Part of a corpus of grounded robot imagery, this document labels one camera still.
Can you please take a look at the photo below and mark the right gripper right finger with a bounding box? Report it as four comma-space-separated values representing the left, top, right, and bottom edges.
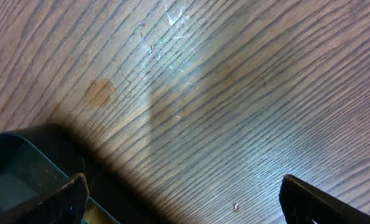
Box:
279, 174, 370, 224

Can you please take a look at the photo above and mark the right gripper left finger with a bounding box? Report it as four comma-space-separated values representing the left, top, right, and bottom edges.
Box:
0, 173, 89, 224

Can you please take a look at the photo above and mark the yellow green sponge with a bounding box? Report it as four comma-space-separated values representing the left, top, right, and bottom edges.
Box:
81, 206, 118, 224

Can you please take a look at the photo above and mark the black water tray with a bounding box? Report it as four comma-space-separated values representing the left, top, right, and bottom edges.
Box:
0, 125, 163, 223

